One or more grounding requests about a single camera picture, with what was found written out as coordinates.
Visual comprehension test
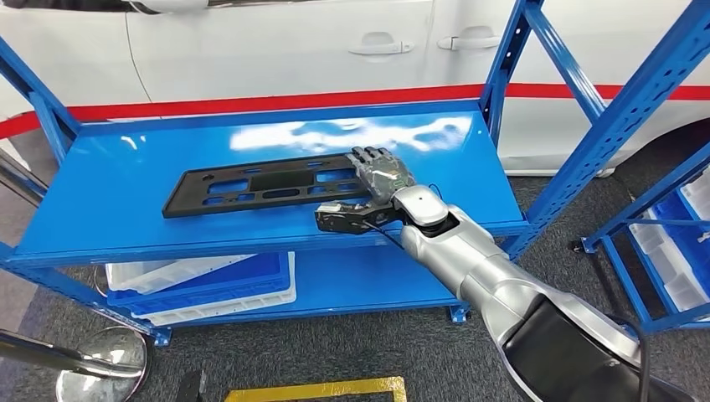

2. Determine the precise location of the white car with red stripe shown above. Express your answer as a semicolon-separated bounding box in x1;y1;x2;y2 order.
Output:
0;0;710;178

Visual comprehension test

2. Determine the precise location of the thick black cable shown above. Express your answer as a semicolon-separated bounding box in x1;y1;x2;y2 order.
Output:
605;313;653;402

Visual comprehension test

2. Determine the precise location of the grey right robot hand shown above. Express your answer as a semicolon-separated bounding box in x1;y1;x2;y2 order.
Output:
346;146;417;206

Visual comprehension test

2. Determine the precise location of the blue metal shelf rack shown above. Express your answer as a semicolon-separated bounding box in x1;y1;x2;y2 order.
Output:
571;141;710;334
0;0;710;348

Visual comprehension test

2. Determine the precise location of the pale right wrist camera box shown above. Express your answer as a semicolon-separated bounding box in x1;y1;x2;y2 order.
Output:
314;200;400;237

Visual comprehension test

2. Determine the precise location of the black plastic plate frame part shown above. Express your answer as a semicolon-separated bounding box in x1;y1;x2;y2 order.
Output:
162;152;378;219

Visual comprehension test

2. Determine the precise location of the white plastic crate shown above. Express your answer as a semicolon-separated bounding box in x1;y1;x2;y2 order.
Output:
679;166;710;220
105;254;256;295
629;208;710;315
132;252;298;327

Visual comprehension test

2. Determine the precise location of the chrome stanchion post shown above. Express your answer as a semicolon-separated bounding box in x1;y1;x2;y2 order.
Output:
0;326;150;402

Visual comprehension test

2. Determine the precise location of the blue plastic crate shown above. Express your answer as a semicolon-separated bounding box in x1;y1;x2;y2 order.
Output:
106;252;292;317
651;191;710;290

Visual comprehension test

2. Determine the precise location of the yellow floor tape square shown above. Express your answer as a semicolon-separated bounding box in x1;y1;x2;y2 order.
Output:
224;377;408;402

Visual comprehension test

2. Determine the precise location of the thin black camera cable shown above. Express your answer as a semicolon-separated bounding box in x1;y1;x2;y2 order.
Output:
363;219;406;250

